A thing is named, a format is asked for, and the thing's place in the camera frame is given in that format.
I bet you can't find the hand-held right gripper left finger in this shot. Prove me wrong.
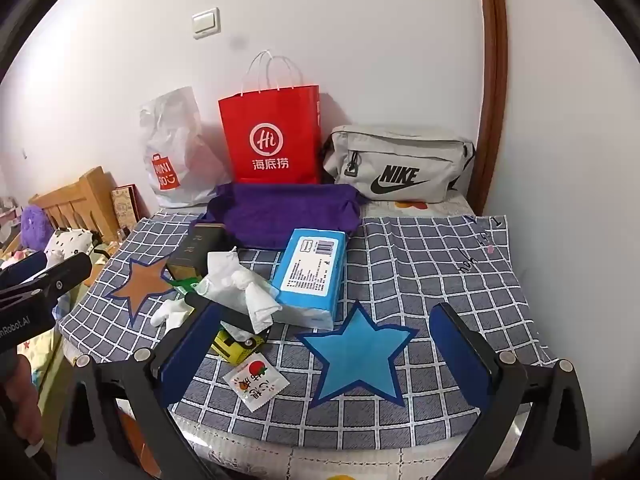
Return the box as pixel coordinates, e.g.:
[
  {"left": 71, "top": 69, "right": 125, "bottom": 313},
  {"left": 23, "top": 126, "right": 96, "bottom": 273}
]
[{"left": 55, "top": 301, "right": 223, "bottom": 480}]

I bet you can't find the grey waist bag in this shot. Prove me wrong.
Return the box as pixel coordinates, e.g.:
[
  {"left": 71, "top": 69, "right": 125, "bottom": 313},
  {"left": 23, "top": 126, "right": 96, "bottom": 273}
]
[{"left": 321, "top": 125, "right": 477, "bottom": 204}]

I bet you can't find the dark green tea box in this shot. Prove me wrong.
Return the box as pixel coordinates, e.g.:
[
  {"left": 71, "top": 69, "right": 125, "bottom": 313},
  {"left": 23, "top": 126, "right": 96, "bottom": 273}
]
[{"left": 166, "top": 223, "right": 227, "bottom": 281}]

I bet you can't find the white spotted pillow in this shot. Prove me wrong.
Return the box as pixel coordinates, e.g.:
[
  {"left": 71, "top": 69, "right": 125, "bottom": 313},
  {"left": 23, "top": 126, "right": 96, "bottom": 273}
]
[{"left": 45, "top": 227, "right": 96, "bottom": 261}]

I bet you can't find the translucent white plastic bag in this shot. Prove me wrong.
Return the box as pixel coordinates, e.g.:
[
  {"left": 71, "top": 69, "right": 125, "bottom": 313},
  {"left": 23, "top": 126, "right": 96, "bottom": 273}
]
[{"left": 194, "top": 247, "right": 283, "bottom": 334}]

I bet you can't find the brown wooden door frame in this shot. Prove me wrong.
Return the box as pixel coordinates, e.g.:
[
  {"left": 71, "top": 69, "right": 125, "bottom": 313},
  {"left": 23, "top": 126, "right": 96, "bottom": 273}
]
[{"left": 467, "top": 0, "right": 508, "bottom": 216}]

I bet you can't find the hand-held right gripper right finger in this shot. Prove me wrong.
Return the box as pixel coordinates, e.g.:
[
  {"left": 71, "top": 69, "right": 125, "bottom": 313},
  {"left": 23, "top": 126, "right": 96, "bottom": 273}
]
[{"left": 429, "top": 302, "right": 593, "bottom": 480}]

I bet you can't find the red paper bag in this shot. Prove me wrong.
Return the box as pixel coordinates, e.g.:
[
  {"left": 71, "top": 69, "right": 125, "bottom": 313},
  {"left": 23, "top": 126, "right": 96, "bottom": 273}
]
[{"left": 218, "top": 50, "right": 321, "bottom": 186}]

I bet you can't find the blue tissue pack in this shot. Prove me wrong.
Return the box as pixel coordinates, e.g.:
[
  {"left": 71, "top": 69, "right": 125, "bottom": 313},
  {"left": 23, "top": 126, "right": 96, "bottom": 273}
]
[{"left": 271, "top": 228, "right": 348, "bottom": 332}]

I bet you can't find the blue star patch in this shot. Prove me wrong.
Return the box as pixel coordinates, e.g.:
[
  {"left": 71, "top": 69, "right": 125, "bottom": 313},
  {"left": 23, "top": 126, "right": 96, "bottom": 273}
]
[{"left": 296, "top": 301, "right": 418, "bottom": 407}]

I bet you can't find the purple towel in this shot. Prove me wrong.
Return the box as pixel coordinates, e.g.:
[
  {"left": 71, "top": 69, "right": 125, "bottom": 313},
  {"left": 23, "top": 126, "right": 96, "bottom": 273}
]
[{"left": 190, "top": 182, "right": 372, "bottom": 251}]

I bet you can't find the grey checked cloth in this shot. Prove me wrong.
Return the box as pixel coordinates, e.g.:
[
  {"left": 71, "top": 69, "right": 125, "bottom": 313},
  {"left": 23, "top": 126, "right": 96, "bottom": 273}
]
[{"left": 60, "top": 210, "right": 556, "bottom": 453}]

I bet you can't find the white light switch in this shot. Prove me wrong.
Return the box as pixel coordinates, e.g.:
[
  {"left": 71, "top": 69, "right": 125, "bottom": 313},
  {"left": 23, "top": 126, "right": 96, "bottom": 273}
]
[{"left": 192, "top": 7, "right": 221, "bottom": 40}]

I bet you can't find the white sock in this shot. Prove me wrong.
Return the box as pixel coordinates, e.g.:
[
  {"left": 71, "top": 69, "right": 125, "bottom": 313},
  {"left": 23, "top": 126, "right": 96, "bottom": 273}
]
[{"left": 150, "top": 300, "right": 193, "bottom": 331}]

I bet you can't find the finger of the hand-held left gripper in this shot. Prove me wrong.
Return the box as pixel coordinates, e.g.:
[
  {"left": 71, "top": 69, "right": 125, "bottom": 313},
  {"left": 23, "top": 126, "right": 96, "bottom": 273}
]
[
  {"left": 0, "top": 252, "right": 94, "bottom": 311},
  {"left": 0, "top": 250, "right": 49, "bottom": 288}
]

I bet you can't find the wooden headboard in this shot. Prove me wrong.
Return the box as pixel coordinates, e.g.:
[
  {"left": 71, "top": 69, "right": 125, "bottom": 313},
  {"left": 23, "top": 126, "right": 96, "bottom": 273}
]
[{"left": 29, "top": 166, "right": 121, "bottom": 241}]

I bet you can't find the green sachet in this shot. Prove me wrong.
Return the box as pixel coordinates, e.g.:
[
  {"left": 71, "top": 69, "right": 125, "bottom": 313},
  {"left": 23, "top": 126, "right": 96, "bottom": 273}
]
[{"left": 170, "top": 277, "right": 206, "bottom": 296}]

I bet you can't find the person's left forearm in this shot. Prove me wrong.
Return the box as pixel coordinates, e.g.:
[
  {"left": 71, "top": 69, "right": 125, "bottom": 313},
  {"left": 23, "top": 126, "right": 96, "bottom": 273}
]
[{"left": 0, "top": 425, "right": 56, "bottom": 480}]

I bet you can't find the person's left hand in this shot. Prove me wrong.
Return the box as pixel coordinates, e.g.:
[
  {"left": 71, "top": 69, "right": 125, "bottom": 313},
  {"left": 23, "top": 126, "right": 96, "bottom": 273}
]
[{"left": 0, "top": 355, "right": 45, "bottom": 453}]

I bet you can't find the yellow pouch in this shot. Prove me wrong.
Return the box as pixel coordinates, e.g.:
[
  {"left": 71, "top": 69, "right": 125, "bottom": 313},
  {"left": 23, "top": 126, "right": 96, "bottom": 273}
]
[{"left": 210, "top": 327, "right": 266, "bottom": 365}]

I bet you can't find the white plastic shopping bag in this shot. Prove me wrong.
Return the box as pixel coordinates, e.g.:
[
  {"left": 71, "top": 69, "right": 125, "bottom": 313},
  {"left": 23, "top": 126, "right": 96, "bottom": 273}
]
[{"left": 139, "top": 86, "right": 233, "bottom": 209}]

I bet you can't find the brown star patch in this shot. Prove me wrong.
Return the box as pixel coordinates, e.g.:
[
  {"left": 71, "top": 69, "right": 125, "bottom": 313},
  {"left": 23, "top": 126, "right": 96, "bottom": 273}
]
[{"left": 107, "top": 255, "right": 176, "bottom": 321}]

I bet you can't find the fruit print packet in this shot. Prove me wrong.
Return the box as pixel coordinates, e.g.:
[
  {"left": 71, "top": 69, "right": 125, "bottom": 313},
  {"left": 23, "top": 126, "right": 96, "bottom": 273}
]
[{"left": 222, "top": 351, "right": 288, "bottom": 400}]

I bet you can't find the purple plush toy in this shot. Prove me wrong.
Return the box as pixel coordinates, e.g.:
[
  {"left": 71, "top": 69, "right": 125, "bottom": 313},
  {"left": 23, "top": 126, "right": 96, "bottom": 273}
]
[{"left": 21, "top": 205, "right": 53, "bottom": 251}]

